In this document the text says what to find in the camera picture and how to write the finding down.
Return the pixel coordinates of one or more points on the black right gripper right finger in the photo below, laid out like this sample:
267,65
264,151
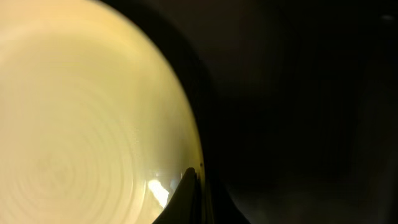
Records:
219,207

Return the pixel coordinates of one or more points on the yellow plate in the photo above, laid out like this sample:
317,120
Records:
95,125

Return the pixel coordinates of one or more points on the dark brown serving tray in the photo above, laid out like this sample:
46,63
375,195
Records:
295,101

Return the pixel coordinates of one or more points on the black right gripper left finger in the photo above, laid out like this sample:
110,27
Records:
183,207

